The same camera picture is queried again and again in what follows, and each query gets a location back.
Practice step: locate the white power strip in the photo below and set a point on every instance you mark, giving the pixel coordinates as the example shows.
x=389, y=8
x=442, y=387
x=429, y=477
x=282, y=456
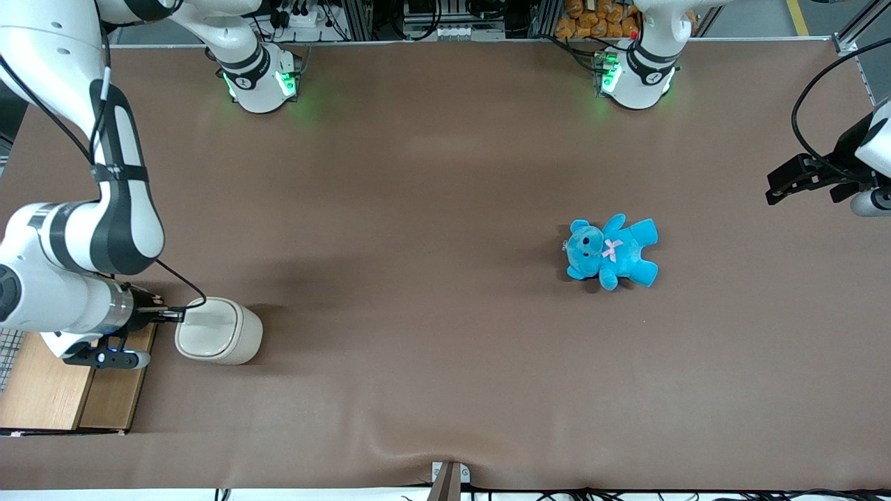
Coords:
x=304, y=19

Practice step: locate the orange plush toy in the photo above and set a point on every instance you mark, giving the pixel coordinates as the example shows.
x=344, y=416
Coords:
x=575, y=7
x=630, y=26
x=565, y=28
x=598, y=28

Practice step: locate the metal table edge bracket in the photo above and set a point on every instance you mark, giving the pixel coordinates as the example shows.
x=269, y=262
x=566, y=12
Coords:
x=450, y=480

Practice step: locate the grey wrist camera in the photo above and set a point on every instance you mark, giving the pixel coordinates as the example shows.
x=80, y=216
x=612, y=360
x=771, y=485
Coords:
x=871, y=203
x=111, y=359

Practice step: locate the cream white trash can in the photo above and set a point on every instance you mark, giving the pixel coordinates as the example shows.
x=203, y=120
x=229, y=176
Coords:
x=219, y=334

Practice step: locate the blue teddy bear plush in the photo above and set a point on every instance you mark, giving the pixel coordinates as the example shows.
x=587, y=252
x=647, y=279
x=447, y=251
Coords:
x=612, y=254

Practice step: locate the brown table cloth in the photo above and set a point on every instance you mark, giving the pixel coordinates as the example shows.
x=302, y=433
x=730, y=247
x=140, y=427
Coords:
x=431, y=243

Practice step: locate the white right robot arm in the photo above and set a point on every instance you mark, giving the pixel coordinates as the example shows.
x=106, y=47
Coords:
x=125, y=236

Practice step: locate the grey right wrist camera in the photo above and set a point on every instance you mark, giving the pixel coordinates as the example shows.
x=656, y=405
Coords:
x=111, y=359

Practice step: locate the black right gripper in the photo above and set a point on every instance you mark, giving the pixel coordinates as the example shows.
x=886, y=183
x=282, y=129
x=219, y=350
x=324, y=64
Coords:
x=144, y=308

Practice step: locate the aluminium frame post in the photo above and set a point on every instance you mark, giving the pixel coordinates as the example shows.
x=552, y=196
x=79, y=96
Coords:
x=860, y=28

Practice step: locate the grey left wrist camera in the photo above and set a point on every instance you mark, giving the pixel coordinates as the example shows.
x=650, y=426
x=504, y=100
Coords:
x=871, y=203

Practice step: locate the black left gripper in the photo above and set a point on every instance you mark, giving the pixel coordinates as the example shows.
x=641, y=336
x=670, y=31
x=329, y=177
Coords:
x=845, y=154

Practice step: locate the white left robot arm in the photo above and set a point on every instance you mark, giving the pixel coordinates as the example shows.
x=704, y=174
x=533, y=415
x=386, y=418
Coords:
x=637, y=76

